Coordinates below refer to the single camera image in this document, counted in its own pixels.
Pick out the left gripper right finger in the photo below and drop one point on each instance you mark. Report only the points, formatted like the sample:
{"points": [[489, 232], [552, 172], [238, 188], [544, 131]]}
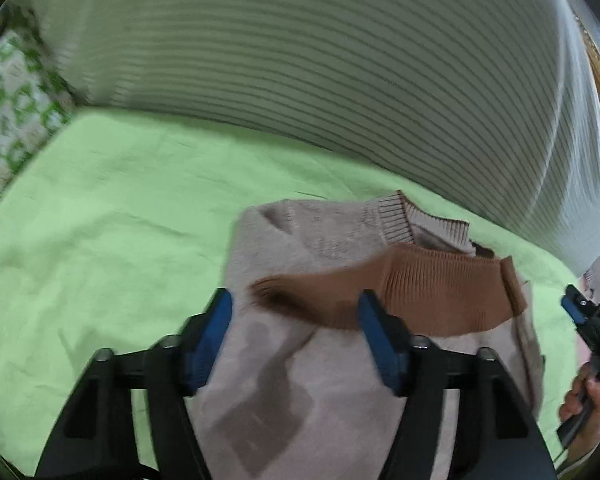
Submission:
{"points": [[496, 434]]}

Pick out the white striped duvet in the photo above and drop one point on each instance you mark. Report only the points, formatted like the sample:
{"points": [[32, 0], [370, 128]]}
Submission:
{"points": [[490, 103]]}

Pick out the beige knit sweater brown trim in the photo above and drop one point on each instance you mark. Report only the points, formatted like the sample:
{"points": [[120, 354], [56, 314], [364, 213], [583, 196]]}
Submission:
{"points": [[340, 311]]}

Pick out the light green bed sheet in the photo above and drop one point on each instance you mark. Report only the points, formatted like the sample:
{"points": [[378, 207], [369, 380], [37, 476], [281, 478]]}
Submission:
{"points": [[120, 229]]}

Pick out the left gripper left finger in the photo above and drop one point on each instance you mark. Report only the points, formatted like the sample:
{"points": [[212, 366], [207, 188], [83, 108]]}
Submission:
{"points": [[94, 436]]}

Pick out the person's right hand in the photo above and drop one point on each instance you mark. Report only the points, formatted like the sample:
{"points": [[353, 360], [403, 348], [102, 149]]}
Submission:
{"points": [[589, 435]]}

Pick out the green white patterned pillow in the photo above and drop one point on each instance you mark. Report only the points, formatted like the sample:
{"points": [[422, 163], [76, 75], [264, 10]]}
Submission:
{"points": [[35, 102]]}

